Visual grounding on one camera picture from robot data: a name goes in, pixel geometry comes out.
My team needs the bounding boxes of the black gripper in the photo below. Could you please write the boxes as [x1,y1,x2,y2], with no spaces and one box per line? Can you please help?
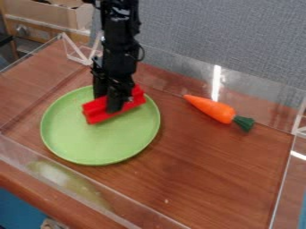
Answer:
[91,41,142,114]

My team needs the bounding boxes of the red rectangular block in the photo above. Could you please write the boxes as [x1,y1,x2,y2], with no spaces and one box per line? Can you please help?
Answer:
[82,85,146,124]

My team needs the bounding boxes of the green round plate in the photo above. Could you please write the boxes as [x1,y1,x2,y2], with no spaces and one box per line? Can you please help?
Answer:
[40,86,161,165]

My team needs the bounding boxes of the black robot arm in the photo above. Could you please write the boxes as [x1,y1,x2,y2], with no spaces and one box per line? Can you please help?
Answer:
[91,0,142,114]

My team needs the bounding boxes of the clear acrylic tray walls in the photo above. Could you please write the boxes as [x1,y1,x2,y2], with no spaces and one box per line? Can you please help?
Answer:
[0,39,306,229]

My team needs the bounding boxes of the orange toy carrot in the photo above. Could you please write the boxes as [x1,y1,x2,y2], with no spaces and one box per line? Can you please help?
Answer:
[183,95,256,131]

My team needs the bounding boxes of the cardboard box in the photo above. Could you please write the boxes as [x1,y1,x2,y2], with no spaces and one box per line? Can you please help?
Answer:
[0,0,94,30]

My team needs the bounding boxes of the clear acrylic corner bracket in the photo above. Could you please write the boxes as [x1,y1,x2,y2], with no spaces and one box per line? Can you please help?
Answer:
[58,33,103,66]

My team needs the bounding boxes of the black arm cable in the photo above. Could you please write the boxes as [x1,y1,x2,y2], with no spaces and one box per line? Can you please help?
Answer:
[133,41,146,63]

